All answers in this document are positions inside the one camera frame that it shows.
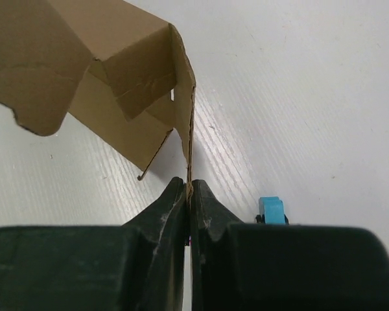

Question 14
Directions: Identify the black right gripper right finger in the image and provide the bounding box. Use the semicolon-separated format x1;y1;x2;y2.
190;179;389;310

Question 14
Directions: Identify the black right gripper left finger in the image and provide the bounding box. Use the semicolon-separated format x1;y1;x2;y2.
0;178;185;310

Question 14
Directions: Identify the brown cardboard paper box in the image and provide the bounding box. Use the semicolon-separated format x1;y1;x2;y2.
0;1;196;172

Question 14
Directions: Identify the small blue toy car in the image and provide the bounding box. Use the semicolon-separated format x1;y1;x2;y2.
255;196;289;225

